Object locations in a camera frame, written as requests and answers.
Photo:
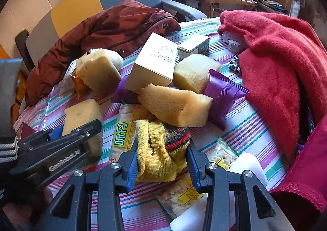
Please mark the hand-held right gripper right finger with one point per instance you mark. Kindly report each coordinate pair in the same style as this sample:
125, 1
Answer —
194, 168

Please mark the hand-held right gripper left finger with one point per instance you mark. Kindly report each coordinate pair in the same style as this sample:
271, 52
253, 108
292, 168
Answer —
130, 168

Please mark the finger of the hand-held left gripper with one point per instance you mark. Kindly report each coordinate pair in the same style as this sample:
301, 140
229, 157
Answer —
76, 136
56, 132

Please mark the yellow sponge block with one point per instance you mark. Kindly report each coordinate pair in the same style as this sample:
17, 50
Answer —
194, 72
81, 116
98, 72
176, 106

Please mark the yellow striped sock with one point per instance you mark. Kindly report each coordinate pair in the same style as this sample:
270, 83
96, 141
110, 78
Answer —
153, 154

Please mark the clear snack packet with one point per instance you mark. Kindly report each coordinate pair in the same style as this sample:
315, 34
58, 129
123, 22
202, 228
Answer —
176, 200
222, 154

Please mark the striped cloth covered desktop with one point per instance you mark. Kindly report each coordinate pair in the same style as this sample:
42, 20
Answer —
245, 123

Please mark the person's left hand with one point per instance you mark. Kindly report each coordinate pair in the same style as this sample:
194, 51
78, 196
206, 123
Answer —
15, 212

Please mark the dark red box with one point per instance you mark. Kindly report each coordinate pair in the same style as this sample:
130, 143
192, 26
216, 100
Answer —
24, 130

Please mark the yellow green cracker packet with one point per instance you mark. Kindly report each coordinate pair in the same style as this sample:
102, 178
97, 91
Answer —
122, 134

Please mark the white foam block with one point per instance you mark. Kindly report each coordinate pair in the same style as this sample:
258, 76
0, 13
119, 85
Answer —
249, 167
189, 220

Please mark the purple snack packet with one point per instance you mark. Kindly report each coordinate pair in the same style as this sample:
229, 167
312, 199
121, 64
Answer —
224, 95
122, 93

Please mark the white sock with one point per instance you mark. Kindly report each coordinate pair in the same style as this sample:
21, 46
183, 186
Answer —
116, 58

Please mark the beige cardboard box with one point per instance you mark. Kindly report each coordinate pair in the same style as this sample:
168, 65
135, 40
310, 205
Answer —
150, 67

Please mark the brown jacket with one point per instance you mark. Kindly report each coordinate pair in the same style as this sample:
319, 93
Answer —
102, 34

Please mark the black white candy wrapper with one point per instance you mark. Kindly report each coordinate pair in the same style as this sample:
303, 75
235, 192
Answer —
233, 66

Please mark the magenta cloth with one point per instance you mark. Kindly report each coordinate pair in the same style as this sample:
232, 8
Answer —
306, 169

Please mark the small white box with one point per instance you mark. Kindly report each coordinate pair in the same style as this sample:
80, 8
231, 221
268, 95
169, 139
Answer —
193, 47

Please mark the red fleece towel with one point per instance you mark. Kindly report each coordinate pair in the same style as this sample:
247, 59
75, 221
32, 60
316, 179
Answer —
276, 67

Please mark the white plastic clip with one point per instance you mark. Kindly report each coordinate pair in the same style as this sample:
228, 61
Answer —
231, 42

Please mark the brown cardboard box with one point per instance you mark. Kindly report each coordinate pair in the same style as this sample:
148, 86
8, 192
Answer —
281, 0

